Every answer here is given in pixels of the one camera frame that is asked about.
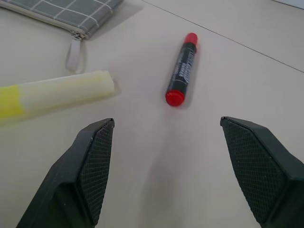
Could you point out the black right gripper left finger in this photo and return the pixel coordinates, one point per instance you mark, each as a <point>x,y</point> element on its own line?
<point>78,175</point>

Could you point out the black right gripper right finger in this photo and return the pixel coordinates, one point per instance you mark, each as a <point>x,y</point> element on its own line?
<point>261,166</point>

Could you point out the grey checked pencil case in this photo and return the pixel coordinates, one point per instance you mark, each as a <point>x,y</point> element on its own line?
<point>71,16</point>

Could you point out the yellow highlighter pen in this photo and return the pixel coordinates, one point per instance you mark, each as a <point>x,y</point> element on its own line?
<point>54,92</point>

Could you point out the red and black marker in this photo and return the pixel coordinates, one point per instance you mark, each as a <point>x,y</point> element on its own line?
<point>183,70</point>

